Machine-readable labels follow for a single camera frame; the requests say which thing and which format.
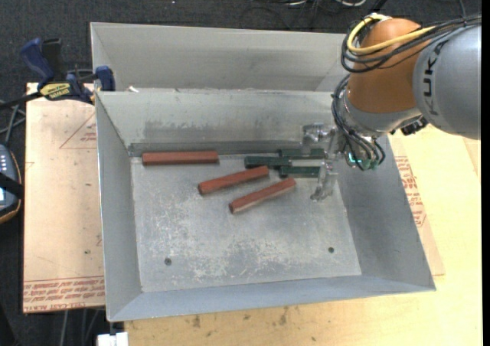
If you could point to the black cylinder on white bracket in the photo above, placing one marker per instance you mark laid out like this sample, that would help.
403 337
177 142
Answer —
412 126

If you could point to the grey metal bin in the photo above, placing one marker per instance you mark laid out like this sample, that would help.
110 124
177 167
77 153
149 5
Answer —
237 237

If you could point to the dark green flat block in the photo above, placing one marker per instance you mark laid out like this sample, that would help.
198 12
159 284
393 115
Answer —
266 162
296 152
300 172

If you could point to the brown cardboard board red print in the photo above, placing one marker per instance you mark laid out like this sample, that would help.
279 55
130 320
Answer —
61 199

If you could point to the red-brown flat block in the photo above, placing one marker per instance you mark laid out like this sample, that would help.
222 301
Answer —
180 157
262 195
233 180

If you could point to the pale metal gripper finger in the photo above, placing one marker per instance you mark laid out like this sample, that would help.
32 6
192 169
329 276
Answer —
330 183
319 187

